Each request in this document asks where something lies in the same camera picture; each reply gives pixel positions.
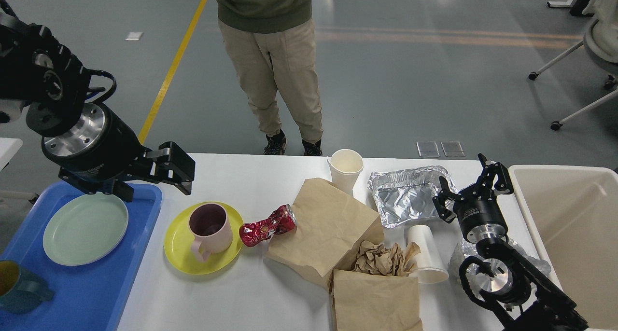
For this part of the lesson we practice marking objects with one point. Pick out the white side table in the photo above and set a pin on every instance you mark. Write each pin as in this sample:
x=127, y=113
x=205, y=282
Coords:
x=8, y=148

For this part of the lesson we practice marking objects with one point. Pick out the blue plastic tray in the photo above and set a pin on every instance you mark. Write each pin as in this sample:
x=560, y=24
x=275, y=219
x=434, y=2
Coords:
x=87, y=297

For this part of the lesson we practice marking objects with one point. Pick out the crumpled clear plastic wrap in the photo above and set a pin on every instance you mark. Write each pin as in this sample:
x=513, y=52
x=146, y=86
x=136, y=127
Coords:
x=465, y=249

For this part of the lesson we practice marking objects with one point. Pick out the person in green sweater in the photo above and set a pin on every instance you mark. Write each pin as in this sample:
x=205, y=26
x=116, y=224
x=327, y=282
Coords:
x=272, y=46

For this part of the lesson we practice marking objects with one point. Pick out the crushed red soda can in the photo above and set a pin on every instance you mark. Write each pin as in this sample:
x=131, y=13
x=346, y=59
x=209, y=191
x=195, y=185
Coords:
x=280, y=221

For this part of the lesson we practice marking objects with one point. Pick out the pale green plate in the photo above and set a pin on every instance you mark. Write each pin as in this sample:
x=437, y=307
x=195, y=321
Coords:
x=85, y=230

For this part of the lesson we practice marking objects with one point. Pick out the office chair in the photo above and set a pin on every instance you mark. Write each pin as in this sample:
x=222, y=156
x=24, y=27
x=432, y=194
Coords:
x=578, y=69

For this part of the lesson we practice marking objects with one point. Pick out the lying white paper cup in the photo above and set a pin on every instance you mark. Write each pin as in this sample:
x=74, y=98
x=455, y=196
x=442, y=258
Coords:
x=429, y=267

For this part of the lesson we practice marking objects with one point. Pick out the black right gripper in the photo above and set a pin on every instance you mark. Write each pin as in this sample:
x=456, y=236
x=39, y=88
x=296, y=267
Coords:
x=478, y=214

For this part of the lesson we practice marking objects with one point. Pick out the pink mug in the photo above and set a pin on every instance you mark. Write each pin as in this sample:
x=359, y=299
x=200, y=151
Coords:
x=210, y=225

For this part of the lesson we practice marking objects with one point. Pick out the dark teal mug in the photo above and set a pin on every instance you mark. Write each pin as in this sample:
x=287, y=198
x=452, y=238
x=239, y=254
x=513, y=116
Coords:
x=21, y=290

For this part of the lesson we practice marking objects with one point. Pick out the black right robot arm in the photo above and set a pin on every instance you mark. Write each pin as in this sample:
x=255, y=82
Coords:
x=498, y=278

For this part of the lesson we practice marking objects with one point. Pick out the upright white paper cup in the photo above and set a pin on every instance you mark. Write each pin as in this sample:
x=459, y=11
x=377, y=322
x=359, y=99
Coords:
x=345, y=166

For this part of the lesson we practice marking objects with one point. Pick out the large brown paper bag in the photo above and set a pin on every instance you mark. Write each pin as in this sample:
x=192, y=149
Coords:
x=330, y=227

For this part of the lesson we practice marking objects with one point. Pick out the crumpled brown paper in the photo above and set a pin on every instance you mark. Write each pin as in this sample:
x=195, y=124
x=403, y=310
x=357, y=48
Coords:
x=379, y=260

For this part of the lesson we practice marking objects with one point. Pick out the small brown paper bag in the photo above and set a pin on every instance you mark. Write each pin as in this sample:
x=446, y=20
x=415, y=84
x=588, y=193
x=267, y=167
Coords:
x=364, y=302

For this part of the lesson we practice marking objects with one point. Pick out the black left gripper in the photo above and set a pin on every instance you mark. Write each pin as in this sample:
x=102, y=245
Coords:
x=96, y=152

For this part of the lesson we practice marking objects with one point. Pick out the aluminium foil tray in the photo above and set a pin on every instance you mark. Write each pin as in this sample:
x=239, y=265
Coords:
x=406, y=196

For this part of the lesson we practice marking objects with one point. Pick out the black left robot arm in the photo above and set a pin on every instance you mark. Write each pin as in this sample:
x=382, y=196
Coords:
x=40, y=73

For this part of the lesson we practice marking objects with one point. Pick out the beige plastic bin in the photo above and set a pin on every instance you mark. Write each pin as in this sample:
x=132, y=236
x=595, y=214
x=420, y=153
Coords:
x=572, y=212

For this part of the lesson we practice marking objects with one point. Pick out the yellow plastic plate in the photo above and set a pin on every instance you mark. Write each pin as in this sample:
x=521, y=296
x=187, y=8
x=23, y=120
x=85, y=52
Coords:
x=179, y=238

